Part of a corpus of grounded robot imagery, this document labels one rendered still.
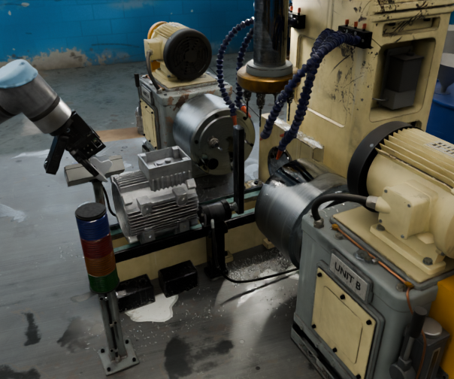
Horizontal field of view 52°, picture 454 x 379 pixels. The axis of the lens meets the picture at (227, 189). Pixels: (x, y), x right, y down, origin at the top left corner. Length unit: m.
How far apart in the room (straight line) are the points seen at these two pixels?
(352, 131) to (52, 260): 0.98
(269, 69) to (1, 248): 1.01
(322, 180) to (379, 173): 0.26
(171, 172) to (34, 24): 5.67
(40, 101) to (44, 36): 5.67
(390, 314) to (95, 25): 6.24
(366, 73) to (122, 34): 5.72
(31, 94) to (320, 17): 0.81
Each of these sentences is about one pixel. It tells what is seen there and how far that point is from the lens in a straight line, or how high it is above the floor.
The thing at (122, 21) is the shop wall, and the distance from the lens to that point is 6.80.
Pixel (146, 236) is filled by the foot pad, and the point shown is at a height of 0.97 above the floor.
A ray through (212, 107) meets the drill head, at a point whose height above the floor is 1.16.
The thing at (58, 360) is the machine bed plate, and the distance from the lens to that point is 1.24.
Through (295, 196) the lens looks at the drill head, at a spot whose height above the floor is 1.14.
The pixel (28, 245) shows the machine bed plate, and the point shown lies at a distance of 1.64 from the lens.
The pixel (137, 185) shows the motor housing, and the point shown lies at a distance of 1.24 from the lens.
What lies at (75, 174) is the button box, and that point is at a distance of 1.43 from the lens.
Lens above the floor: 1.70
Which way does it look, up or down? 30 degrees down
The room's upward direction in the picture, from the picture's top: 1 degrees counter-clockwise
